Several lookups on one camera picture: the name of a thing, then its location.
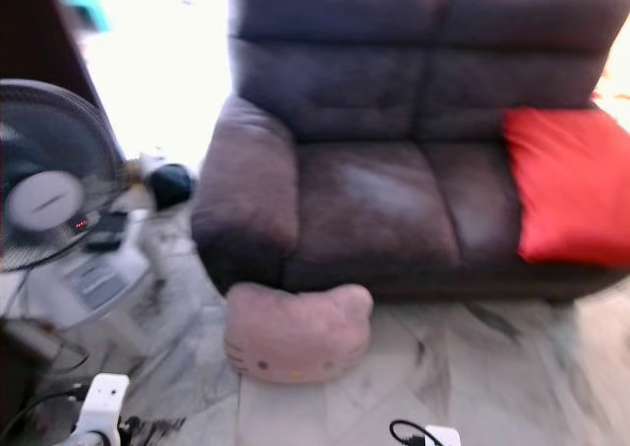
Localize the red pillow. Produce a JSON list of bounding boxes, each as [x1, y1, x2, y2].
[[500, 106, 630, 268]]

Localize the pink cat face pillow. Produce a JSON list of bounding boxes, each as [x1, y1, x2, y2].
[[224, 283, 375, 386]]

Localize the brown two-seat sofa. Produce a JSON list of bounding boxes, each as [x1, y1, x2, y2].
[[192, 0, 630, 302]]

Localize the white standing fan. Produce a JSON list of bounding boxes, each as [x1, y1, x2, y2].
[[0, 80, 129, 273]]

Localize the white air cooler unit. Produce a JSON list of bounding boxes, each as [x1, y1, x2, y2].
[[0, 234, 158, 339]]

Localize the black shoe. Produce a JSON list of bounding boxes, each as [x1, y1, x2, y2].
[[148, 162, 196, 211]]

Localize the dark wooden door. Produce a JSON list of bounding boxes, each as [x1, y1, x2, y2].
[[0, 0, 104, 102]]

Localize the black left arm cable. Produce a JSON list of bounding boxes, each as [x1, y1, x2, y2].
[[5, 387, 90, 446]]

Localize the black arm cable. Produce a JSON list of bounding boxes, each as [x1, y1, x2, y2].
[[5, 387, 90, 446], [389, 419, 434, 446]]

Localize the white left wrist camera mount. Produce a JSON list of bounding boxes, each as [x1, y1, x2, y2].
[[84, 373, 131, 442]]

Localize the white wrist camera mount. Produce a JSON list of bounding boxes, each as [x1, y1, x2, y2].
[[423, 426, 462, 446], [84, 373, 131, 442]]

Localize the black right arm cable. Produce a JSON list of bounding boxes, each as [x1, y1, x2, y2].
[[389, 419, 434, 446]]

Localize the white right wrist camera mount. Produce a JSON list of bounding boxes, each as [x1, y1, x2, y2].
[[423, 426, 462, 446]]

